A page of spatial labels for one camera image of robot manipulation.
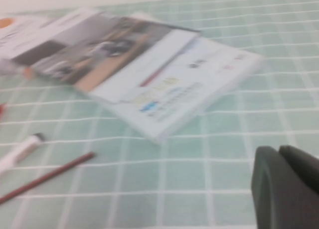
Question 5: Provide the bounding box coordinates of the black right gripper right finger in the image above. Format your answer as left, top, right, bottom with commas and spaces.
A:
279, 145, 319, 197

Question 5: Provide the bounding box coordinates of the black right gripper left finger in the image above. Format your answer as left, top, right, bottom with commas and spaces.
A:
250, 145, 319, 229

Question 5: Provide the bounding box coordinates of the green white grid tablecloth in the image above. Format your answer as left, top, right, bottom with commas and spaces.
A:
0, 0, 319, 229

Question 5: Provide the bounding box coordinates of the white conference booklet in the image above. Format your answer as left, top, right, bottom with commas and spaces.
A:
89, 11, 265, 144

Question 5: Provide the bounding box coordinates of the magazine with office photo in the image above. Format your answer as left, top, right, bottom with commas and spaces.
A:
32, 15, 202, 105

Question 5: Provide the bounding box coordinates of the red pencil with eraser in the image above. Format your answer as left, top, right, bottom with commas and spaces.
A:
0, 151, 96, 205

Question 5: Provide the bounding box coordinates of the black capped white marker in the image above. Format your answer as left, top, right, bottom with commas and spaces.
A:
0, 132, 47, 176

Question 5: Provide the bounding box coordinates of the white orange box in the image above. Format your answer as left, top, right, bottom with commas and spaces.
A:
0, 13, 58, 80

